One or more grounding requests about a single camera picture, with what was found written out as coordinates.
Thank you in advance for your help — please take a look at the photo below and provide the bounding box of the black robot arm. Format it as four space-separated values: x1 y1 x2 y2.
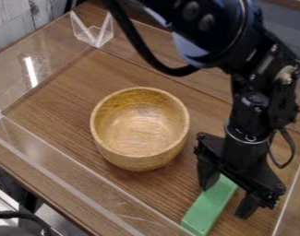
138 0 300 218

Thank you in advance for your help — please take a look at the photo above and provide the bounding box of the black cable bottom left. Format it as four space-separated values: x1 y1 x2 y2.
0 211 52 236

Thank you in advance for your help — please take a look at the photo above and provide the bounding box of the clear acrylic enclosure wall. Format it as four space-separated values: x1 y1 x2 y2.
0 3 300 236

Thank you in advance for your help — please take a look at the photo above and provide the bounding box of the clear acrylic corner bracket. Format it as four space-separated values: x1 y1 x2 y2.
70 11 114 48

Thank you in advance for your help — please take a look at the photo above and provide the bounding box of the green rectangular block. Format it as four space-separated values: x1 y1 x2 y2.
181 175 238 236

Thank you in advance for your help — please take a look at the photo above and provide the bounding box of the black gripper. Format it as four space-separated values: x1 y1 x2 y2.
194 133 286 219

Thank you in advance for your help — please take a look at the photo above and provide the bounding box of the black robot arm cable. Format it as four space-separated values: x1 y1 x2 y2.
100 0 202 77

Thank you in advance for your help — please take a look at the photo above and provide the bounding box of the brown wooden bowl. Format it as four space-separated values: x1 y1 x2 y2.
88 87 190 171

